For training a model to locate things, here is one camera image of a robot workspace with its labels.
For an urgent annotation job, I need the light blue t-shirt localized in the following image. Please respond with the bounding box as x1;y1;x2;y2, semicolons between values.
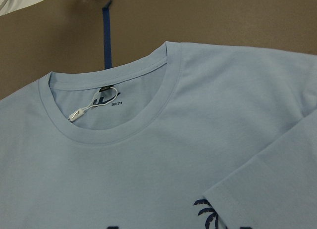
0;42;317;229

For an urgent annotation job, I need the white hang tag fastener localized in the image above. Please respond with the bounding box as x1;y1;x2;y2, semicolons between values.
68;85;120;122

